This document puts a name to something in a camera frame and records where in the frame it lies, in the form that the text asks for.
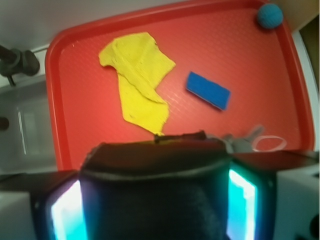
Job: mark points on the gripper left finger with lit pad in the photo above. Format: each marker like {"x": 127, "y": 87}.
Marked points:
{"x": 42, "y": 206}

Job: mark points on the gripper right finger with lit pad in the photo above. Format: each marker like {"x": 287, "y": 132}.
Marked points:
{"x": 274, "y": 196}

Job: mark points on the black box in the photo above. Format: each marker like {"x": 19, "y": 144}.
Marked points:
{"x": 170, "y": 188}

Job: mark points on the grey sink basin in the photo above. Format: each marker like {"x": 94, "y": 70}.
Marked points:
{"x": 26, "y": 146}

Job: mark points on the grey plush bunny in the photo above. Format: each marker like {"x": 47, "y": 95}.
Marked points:
{"x": 248, "y": 143}

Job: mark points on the blue sponge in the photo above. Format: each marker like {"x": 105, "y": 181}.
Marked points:
{"x": 208, "y": 91}

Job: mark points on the red plastic tray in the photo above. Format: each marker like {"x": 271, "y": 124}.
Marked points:
{"x": 219, "y": 40}

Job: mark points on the grey faucet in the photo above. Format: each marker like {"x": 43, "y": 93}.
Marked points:
{"x": 14, "y": 61}

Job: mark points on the yellow cloth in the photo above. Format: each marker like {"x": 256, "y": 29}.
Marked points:
{"x": 140, "y": 66}

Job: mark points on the blue knitted ball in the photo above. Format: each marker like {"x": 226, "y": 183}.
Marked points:
{"x": 270, "y": 16}

